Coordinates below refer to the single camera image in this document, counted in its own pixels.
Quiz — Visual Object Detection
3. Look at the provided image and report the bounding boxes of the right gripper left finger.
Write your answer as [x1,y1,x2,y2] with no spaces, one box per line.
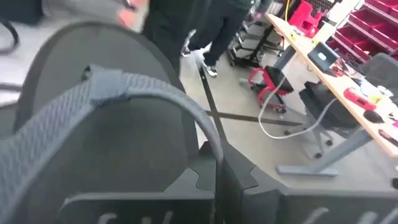
[58,141,218,224]

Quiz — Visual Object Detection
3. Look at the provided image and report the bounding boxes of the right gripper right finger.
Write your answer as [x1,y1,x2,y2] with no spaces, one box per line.
[217,141,398,224]

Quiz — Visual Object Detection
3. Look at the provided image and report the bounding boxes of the black flip-flop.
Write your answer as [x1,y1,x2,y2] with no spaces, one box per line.
[0,20,225,224]

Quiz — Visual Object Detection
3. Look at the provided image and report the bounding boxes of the black office chair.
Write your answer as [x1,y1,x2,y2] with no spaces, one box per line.
[284,81,359,161]

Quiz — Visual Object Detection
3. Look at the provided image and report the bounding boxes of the red and black stool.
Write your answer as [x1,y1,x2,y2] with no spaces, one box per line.
[247,65,295,114]

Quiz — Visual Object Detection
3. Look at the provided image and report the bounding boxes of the black computer mouse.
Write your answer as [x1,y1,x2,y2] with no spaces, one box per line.
[362,109,386,125]

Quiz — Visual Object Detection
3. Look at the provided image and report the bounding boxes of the red hand tool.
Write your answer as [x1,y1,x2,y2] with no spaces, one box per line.
[342,86,378,112]

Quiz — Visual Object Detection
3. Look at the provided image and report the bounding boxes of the black electronic device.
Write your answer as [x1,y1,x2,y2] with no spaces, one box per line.
[307,41,341,74]

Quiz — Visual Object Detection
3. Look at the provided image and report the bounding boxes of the black cart grey drawers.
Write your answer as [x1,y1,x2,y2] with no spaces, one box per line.
[226,5,285,69]

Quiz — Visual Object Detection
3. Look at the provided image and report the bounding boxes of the grey mesh chair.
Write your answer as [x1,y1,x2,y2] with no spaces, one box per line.
[361,52,398,95]

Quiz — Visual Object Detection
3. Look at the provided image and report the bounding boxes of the wooden workbench grey legs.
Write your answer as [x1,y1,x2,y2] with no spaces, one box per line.
[265,12,398,178]

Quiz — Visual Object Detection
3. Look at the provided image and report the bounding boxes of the person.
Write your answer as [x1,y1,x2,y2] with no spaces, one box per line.
[182,0,253,79]
[141,0,213,76]

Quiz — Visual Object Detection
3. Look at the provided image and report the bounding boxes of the red box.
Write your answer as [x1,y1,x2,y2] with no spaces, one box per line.
[288,0,325,30]

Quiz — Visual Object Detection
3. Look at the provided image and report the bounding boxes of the red storage bin rack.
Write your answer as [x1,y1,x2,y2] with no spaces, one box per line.
[324,0,398,62]

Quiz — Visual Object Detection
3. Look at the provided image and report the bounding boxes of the white cable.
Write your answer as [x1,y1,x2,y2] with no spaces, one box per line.
[257,75,338,140]

